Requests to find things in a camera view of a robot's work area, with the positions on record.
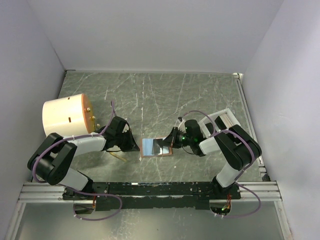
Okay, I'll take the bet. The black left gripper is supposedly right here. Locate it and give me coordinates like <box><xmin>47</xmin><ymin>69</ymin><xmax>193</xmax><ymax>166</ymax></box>
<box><xmin>115</xmin><ymin>128</ymin><xmax>140</xmax><ymax>152</ymax></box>

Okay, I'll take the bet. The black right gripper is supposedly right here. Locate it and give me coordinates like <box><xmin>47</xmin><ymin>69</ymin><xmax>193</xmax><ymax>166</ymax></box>
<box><xmin>159</xmin><ymin>127</ymin><xmax>193</xmax><ymax>149</ymax></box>

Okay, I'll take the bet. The black credit card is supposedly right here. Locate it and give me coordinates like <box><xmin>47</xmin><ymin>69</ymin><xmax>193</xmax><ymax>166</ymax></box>
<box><xmin>152</xmin><ymin>139</ymin><xmax>169</xmax><ymax>155</ymax></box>

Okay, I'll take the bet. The brown leather card holder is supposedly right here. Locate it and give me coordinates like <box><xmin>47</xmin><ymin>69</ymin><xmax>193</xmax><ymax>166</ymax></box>
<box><xmin>140</xmin><ymin>137</ymin><xmax>173</xmax><ymax>158</ymax></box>

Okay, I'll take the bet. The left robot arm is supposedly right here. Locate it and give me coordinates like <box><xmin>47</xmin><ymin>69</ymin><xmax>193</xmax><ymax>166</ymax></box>
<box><xmin>27</xmin><ymin>116</ymin><xmax>140</xmax><ymax>200</ymax></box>

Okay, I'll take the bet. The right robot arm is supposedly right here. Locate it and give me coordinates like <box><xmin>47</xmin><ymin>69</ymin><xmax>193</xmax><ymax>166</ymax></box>
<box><xmin>156</xmin><ymin>119</ymin><xmax>262</xmax><ymax>199</ymax></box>

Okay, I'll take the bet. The white card storage box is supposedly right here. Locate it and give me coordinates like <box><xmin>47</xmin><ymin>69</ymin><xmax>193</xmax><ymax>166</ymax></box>
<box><xmin>198</xmin><ymin>108</ymin><xmax>241</xmax><ymax>138</ymax></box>

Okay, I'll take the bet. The stack of cards in box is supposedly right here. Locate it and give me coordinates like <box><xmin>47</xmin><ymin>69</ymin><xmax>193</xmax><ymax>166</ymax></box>
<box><xmin>219</xmin><ymin>112</ymin><xmax>237</xmax><ymax>129</ymax></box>

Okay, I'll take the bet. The gold pencil stick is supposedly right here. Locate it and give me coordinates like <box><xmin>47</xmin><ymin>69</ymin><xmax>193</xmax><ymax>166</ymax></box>
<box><xmin>109</xmin><ymin>152</ymin><xmax>128</xmax><ymax>163</ymax></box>

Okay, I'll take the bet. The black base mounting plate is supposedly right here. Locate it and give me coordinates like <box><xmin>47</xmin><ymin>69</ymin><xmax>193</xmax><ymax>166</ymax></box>
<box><xmin>62</xmin><ymin>181</ymin><xmax>241</xmax><ymax>211</ymax></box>

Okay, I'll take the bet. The white cylinder toy with studs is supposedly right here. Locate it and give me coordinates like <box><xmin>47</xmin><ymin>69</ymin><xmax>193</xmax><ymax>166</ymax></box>
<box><xmin>42</xmin><ymin>93</ymin><xmax>96</xmax><ymax>137</ymax></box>

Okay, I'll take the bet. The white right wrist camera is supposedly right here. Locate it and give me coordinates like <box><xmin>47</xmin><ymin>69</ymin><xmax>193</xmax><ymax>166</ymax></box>
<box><xmin>177</xmin><ymin>116</ymin><xmax>186</xmax><ymax>131</ymax></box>

